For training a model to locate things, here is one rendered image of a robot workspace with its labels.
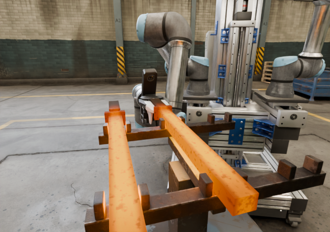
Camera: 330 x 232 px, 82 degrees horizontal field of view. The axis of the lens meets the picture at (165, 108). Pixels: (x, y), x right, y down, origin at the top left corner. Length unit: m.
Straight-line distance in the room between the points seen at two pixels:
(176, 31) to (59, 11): 6.97
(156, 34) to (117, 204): 0.72
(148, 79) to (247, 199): 0.47
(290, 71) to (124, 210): 1.21
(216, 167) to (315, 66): 1.17
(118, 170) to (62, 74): 7.44
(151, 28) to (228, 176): 0.70
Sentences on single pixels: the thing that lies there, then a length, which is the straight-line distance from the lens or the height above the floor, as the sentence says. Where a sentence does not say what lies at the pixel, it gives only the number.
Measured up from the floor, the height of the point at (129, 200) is 0.93.
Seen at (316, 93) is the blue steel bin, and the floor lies 0.16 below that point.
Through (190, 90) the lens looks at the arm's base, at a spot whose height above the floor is 0.84.
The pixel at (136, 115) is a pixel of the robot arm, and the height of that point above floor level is 0.82.
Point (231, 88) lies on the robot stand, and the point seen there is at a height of 0.85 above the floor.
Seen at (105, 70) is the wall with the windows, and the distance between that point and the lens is 7.29.
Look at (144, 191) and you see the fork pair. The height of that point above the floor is 0.93.
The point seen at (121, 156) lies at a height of 0.93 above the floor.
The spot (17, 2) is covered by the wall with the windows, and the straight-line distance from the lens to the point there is 8.14.
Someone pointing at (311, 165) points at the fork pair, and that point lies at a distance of 0.34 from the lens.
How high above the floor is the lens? 1.07
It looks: 17 degrees down
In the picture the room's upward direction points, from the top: straight up
